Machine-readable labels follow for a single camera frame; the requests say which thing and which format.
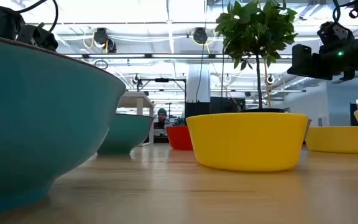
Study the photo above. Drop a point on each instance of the red plastic mini bowl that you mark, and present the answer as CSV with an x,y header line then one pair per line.
x,y
179,138

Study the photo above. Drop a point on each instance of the green plant in black pot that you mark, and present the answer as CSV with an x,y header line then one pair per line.
x,y
253,25

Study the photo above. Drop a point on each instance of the white perforated metal shelf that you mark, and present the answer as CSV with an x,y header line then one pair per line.
x,y
135,101

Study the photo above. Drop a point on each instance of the black partition panel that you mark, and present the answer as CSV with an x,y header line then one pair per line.
x,y
222,105

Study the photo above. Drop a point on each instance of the long ceiling light bar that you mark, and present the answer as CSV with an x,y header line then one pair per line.
x,y
179,56

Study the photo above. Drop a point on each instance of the person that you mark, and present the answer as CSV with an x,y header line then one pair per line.
x,y
162,115

